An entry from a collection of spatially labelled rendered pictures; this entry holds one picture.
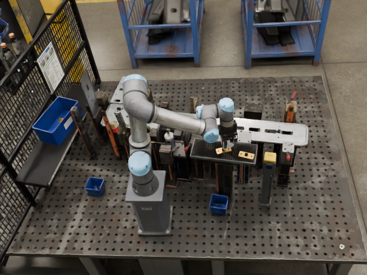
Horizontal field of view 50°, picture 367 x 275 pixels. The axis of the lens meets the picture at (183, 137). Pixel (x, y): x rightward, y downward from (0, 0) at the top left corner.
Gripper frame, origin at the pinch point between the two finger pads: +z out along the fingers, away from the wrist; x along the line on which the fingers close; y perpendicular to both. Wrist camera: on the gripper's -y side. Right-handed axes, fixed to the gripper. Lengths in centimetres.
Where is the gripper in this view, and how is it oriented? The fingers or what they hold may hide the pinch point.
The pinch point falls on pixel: (223, 148)
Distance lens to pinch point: 225.6
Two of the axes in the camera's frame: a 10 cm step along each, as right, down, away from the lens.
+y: 9.7, -2.2, 0.8
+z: 0.9, 6.6, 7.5
